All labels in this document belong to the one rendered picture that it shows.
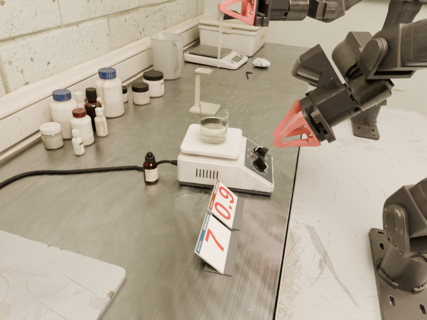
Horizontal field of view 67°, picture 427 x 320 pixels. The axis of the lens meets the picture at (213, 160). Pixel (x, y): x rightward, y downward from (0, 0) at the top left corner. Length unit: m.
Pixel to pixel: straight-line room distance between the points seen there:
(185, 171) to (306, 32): 1.51
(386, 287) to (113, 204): 0.48
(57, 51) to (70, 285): 0.67
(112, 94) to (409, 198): 0.75
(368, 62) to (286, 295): 0.36
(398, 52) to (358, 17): 1.52
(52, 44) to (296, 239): 0.78
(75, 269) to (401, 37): 0.56
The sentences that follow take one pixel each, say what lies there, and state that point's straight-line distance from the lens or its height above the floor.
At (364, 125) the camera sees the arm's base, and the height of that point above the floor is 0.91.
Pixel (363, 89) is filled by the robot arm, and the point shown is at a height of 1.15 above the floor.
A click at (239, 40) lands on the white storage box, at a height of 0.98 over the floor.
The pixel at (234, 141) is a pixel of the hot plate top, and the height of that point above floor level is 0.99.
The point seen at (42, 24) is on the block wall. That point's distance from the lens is 0.98.
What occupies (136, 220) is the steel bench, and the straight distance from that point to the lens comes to 0.61.
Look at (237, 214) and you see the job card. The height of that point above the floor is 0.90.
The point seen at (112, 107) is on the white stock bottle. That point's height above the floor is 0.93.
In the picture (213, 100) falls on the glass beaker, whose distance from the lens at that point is 0.67.
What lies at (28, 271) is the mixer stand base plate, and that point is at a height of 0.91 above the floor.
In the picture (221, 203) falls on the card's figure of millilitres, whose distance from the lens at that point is 0.61.
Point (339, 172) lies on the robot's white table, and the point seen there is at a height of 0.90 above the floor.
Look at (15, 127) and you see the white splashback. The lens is 0.87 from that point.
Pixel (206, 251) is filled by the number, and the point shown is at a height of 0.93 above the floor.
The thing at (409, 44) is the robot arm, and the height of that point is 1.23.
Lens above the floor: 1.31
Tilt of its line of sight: 32 degrees down
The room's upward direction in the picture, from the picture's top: 4 degrees clockwise
